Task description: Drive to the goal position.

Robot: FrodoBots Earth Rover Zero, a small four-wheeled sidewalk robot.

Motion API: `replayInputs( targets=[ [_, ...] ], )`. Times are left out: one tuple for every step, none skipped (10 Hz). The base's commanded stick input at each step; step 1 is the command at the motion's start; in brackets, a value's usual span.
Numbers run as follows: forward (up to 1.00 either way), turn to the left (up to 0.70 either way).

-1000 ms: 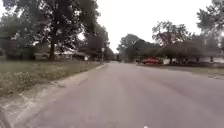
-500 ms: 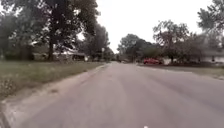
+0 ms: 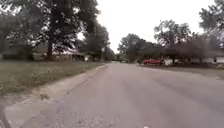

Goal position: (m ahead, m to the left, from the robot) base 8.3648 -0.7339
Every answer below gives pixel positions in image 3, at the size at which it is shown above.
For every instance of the group of trees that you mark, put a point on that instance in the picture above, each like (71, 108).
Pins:
(131, 46)

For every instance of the grey asphalt road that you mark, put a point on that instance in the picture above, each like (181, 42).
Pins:
(133, 96)

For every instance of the red vehicle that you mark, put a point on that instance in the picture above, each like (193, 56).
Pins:
(152, 62)

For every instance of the broad leafy tree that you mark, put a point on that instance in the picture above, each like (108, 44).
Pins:
(171, 35)

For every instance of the large tree with dark trunk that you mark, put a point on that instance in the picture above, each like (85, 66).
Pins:
(50, 33)

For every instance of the grass lawn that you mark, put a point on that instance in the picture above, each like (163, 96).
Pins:
(33, 73)

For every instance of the concrete kerb strip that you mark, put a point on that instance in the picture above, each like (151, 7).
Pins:
(36, 100)

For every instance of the dark trees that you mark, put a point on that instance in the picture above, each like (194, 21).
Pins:
(15, 36)

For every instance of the tall tree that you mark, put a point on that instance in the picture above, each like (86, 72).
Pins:
(213, 20)

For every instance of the low house with pale wall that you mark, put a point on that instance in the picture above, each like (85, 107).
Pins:
(71, 55)

